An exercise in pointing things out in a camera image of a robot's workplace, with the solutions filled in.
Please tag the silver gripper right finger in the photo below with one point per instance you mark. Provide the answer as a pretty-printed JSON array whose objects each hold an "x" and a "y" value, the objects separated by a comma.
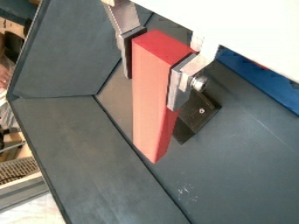
[{"x": 186, "y": 72}]

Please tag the black curved fixture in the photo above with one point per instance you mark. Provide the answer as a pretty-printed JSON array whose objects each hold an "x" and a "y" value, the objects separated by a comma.
[{"x": 198, "y": 110}]

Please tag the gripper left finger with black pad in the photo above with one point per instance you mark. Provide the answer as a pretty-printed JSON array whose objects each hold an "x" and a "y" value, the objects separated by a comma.
[{"x": 125, "y": 20}]

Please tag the red rectangular block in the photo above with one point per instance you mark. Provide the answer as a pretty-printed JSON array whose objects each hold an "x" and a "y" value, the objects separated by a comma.
[{"x": 155, "y": 53}]

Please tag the blue shape sorter board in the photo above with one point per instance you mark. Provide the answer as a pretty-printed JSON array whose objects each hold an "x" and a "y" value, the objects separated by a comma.
[{"x": 280, "y": 88}]

